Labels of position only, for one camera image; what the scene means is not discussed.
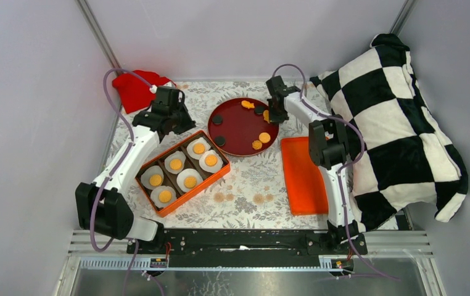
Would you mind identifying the round yellow biscuit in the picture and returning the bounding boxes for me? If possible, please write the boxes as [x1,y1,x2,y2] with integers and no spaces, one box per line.
[258,132,271,144]
[158,190,173,204]
[170,158,183,171]
[149,174,163,187]
[192,142,206,155]
[183,176,197,189]
[204,154,218,167]

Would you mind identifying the dark red round plate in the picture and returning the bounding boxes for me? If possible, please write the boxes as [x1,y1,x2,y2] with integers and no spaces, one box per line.
[207,97,279,157]

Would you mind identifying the orange cookie tin box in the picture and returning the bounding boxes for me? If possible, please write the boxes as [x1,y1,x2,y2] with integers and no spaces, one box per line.
[135,130,231,217]

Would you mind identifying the orange tin lid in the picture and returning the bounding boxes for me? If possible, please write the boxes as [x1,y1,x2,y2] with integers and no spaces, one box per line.
[280,137,329,216]

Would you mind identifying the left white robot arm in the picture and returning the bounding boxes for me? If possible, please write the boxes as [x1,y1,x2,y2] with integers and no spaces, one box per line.
[75,86,196,253]

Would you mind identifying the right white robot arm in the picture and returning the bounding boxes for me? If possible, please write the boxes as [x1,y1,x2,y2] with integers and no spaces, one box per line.
[266,76,360,254]

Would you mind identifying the black sandwich cookie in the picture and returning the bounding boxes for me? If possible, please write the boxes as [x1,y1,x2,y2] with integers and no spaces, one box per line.
[254,105,266,115]
[212,115,223,125]
[213,136,226,147]

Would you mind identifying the red knit beanie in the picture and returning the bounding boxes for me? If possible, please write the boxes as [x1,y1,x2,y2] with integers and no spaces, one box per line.
[112,70,174,114]

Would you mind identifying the white paper cupcake liner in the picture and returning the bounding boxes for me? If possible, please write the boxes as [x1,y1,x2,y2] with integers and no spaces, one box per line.
[176,168,204,192]
[199,150,223,174]
[186,137,211,160]
[164,151,186,175]
[141,165,164,190]
[150,186,177,208]

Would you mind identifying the swirl meringue cookie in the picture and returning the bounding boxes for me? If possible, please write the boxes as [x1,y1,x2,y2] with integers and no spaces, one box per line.
[252,140,263,150]

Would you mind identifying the black white checkered blanket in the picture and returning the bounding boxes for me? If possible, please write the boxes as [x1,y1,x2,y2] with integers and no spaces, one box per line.
[310,33,468,231]

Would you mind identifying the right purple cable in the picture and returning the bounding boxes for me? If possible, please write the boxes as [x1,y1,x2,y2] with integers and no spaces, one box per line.
[271,64,402,282]

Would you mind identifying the purple cable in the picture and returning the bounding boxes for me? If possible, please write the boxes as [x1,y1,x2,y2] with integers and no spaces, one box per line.
[89,68,164,296]
[271,64,402,282]

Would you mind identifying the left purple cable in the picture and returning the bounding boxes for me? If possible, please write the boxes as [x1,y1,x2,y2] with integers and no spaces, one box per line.
[89,68,164,296]

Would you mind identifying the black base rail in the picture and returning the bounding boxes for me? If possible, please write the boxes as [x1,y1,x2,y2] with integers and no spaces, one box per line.
[137,228,351,268]

